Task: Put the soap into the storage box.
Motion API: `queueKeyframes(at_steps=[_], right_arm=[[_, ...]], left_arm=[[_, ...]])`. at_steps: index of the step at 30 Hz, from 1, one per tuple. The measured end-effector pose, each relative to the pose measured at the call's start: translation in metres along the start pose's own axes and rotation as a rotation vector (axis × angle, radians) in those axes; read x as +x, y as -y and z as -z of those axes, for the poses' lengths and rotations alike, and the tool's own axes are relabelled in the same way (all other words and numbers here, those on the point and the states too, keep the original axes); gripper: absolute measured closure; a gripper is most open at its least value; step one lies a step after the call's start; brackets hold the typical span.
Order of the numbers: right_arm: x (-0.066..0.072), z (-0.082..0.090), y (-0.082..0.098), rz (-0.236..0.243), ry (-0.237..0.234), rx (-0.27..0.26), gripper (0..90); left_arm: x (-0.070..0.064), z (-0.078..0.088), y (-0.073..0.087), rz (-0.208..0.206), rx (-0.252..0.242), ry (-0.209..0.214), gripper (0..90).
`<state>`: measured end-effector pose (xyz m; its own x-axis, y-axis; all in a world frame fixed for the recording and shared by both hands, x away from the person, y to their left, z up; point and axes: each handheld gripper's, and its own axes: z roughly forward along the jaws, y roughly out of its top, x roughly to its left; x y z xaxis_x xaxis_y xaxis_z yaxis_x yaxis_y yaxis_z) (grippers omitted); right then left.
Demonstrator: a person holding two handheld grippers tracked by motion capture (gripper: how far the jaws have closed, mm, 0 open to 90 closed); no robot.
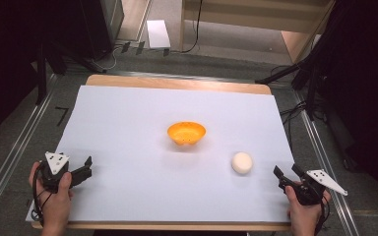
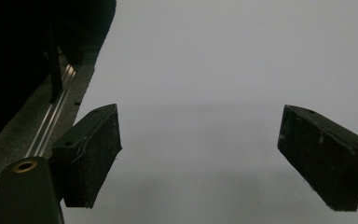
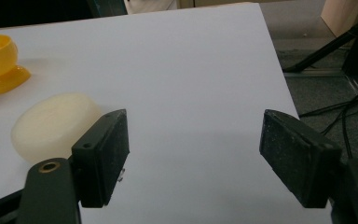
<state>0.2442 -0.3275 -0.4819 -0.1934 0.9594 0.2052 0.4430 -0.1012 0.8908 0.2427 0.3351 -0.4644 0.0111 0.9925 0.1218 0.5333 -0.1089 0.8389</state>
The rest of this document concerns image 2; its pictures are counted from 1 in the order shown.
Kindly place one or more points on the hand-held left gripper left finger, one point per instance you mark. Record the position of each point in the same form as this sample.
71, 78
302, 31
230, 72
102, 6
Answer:
87, 155

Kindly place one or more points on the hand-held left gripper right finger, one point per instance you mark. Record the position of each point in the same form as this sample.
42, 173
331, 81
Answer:
320, 155

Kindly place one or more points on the aluminium frame rail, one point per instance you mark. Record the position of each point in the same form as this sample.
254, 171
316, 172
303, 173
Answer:
51, 119

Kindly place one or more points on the black upright post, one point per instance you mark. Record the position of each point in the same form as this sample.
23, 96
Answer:
55, 71

